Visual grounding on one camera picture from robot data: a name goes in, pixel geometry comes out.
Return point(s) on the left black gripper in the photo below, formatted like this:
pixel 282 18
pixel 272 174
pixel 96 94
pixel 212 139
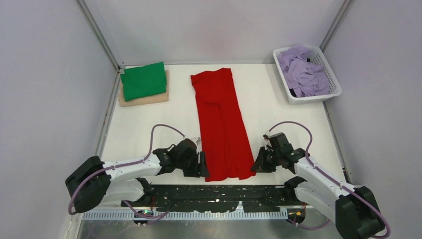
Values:
pixel 195 172

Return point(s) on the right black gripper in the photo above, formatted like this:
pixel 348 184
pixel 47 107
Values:
pixel 260 166

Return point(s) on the red t shirt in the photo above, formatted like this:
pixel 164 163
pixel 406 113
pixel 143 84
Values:
pixel 224 138

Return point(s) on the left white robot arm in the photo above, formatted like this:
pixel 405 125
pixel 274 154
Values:
pixel 95 182

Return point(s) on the black garment in basket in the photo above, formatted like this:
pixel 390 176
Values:
pixel 292 92

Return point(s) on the folded beige t shirt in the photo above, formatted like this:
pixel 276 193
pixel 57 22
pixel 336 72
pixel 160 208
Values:
pixel 159 98

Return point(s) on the lilac t shirt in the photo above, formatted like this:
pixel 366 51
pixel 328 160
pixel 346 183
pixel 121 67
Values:
pixel 304 77

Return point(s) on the white plastic basket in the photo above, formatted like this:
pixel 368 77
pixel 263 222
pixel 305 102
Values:
pixel 317 58

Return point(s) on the folded green t shirt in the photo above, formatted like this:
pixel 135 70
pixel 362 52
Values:
pixel 144 81

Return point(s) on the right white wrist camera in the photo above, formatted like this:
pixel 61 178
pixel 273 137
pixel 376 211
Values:
pixel 267 135

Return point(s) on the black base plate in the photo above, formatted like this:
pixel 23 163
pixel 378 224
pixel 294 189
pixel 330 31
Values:
pixel 216 198

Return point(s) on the white slotted cable duct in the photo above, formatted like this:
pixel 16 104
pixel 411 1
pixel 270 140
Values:
pixel 238 214

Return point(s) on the aluminium front rail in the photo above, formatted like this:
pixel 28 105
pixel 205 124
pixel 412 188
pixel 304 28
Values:
pixel 87 197

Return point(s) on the left aluminium frame post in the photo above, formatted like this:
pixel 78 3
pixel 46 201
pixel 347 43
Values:
pixel 96 20

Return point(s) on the aluminium frame post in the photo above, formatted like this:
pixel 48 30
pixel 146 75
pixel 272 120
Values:
pixel 96 20
pixel 339 18

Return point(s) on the right aluminium frame post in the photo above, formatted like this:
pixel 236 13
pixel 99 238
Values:
pixel 339 18

